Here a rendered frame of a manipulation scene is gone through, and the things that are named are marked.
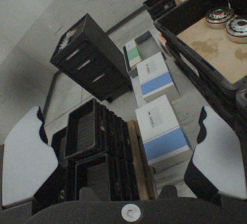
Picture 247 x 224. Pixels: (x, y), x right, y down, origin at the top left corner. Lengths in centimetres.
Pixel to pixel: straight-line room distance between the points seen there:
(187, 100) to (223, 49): 22
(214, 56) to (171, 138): 28
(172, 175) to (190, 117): 20
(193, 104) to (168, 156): 23
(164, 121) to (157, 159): 11
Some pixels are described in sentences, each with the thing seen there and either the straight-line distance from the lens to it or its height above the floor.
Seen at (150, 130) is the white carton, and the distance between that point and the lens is 46.
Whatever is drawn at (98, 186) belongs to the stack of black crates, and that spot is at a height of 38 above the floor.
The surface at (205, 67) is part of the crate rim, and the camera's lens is 34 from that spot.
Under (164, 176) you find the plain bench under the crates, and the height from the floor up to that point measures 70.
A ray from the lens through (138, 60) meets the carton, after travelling 74.
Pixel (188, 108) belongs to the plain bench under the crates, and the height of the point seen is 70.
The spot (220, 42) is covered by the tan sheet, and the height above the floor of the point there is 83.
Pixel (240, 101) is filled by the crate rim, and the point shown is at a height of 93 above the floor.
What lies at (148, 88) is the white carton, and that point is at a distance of 55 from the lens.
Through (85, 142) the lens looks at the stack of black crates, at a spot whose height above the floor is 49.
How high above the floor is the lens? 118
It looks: 41 degrees down
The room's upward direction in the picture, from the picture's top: 48 degrees counter-clockwise
